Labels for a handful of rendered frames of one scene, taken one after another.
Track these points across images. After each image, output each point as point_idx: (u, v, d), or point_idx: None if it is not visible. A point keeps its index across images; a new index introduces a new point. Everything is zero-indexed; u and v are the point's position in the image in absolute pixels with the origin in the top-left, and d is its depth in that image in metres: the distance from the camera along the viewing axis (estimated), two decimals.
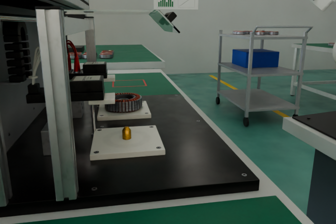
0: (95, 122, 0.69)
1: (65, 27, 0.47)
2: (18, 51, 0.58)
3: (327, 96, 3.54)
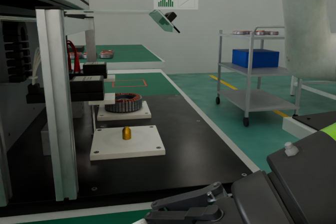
0: (95, 122, 0.69)
1: (65, 27, 0.47)
2: (18, 51, 0.58)
3: (327, 96, 3.54)
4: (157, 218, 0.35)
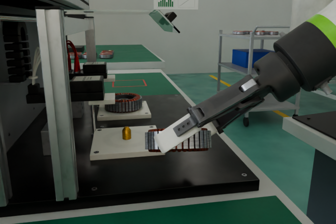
0: (95, 122, 0.69)
1: (65, 27, 0.47)
2: (18, 51, 0.58)
3: (327, 96, 3.54)
4: (218, 120, 0.54)
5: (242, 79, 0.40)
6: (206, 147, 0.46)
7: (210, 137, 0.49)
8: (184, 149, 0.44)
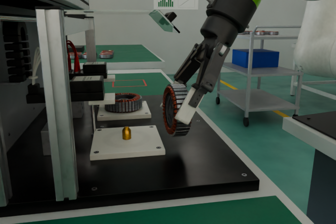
0: (95, 122, 0.69)
1: (65, 27, 0.47)
2: (18, 51, 0.58)
3: (327, 96, 3.54)
4: None
5: None
6: (168, 84, 0.62)
7: (179, 85, 0.60)
8: (164, 95, 0.66)
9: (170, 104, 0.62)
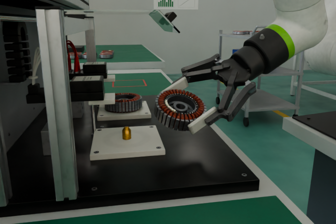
0: (95, 122, 0.69)
1: (65, 27, 0.47)
2: (18, 51, 0.58)
3: (327, 96, 3.54)
4: (188, 75, 0.69)
5: (252, 87, 0.61)
6: None
7: None
8: None
9: (184, 112, 0.65)
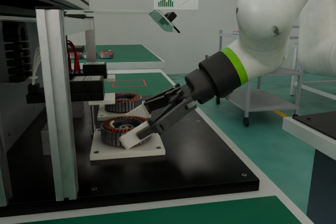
0: (95, 122, 0.69)
1: (65, 27, 0.47)
2: (18, 51, 0.58)
3: (327, 96, 3.54)
4: (149, 104, 0.71)
5: (187, 101, 0.58)
6: (151, 137, 0.64)
7: None
8: (139, 143, 0.61)
9: None
